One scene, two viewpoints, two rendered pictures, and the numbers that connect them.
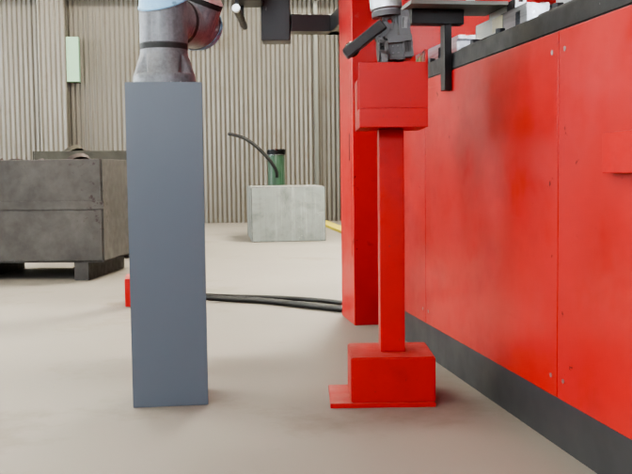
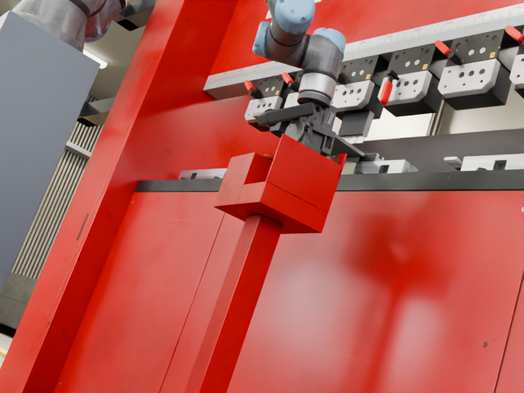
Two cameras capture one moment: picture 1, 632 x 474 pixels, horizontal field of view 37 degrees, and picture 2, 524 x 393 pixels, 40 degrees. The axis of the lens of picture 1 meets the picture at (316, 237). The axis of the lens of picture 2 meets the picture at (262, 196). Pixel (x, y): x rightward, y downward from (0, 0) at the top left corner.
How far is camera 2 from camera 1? 1.14 m
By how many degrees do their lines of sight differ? 32
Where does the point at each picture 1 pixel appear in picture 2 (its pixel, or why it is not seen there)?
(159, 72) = (54, 25)
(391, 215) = (239, 315)
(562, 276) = not seen: outside the picture
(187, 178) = (32, 168)
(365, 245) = (59, 332)
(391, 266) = (218, 375)
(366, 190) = (84, 276)
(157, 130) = (23, 90)
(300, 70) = not seen: outside the picture
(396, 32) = (319, 123)
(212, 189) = not seen: outside the picture
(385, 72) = (302, 157)
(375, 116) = (278, 197)
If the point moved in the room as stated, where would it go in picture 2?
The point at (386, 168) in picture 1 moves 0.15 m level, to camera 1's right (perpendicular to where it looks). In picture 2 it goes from (253, 260) to (309, 285)
